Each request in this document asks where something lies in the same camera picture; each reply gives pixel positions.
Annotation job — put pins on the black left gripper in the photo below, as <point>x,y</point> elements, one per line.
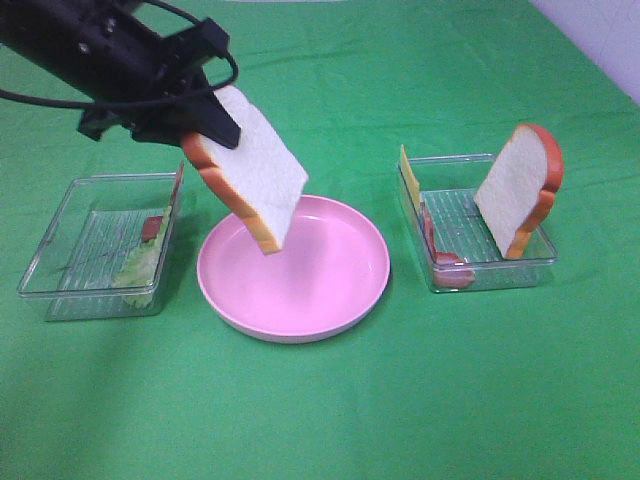
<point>155,86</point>

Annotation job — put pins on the toast bread slice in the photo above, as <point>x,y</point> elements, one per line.
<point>260,180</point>
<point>520,188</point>

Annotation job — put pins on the bacon strip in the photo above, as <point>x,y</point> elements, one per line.
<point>448,267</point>
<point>154,224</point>

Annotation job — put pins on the green lettuce leaf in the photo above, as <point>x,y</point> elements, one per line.
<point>139,268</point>

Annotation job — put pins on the yellow cheese slice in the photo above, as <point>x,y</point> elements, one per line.
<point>411,182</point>

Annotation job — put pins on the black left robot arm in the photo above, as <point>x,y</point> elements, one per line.
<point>52,35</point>

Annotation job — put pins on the clear plastic box left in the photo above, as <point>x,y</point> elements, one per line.
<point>98,222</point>

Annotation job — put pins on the clear plastic box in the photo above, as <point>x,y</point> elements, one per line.
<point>98,222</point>
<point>448,185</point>

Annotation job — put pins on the pink round plate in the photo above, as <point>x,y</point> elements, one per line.
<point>331,273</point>

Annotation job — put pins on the clear plastic box right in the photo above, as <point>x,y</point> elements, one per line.
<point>448,185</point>

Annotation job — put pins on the green tablecloth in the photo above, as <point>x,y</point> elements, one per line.
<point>539,383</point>

